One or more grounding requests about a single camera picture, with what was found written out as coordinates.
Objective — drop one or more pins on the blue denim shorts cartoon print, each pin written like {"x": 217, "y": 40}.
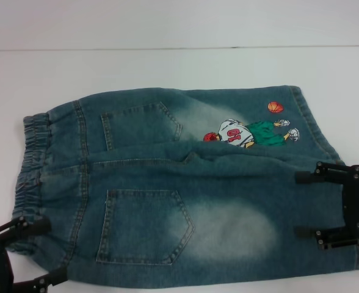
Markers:
{"x": 155, "y": 189}

